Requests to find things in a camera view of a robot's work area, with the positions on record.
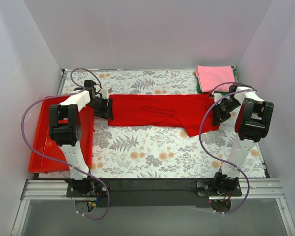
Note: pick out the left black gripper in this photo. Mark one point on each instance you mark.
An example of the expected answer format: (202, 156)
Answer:
(104, 107)

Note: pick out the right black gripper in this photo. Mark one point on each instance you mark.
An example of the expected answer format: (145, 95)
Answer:
(221, 112)

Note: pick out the red t shirt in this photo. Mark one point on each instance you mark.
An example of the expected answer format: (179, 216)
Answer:
(186, 111)

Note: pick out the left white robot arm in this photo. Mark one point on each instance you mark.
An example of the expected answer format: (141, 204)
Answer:
(66, 130)

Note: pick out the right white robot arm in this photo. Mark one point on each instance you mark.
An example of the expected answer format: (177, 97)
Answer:
(252, 124)

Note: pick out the green folded t shirt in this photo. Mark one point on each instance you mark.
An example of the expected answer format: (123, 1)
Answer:
(198, 88)

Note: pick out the pink folded t shirt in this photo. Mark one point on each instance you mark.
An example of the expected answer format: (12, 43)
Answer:
(216, 77)

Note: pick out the floral patterned table mat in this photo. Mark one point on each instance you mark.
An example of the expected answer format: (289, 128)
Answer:
(149, 151)

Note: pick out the red plastic tray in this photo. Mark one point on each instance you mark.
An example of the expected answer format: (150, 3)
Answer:
(43, 144)

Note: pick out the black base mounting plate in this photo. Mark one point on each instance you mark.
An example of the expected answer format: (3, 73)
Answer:
(143, 192)

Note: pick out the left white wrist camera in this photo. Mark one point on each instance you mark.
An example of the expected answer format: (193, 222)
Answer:
(104, 93)

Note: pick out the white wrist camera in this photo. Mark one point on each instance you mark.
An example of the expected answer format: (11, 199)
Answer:
(104, 93)
(215, 97)

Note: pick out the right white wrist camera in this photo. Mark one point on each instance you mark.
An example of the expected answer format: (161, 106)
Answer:
(215, 97)

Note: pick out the aluminium frame rail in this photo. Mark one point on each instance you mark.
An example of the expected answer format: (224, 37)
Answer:
(45, 210)

